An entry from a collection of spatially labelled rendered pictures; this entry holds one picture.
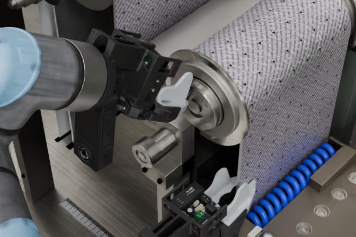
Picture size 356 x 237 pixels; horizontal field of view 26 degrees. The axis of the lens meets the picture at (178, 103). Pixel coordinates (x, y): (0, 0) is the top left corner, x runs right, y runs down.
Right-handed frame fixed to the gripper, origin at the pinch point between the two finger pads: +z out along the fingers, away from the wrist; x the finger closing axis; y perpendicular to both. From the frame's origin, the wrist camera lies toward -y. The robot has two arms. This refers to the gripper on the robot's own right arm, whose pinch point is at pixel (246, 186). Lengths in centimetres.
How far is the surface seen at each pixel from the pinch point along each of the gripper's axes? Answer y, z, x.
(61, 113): -13.1, -1.7, 41.2
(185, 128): 11.4, -5.4, 7.1
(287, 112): 9.7, 7.9, -0.2
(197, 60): 22.1, -2.9, 7.4
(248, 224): -5.2, -1.8, -2.4
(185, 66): 20.3, -3.4, 9.0
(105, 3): 20.7, -1.9, 25.8
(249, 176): 2.1, 0.4, -0.2
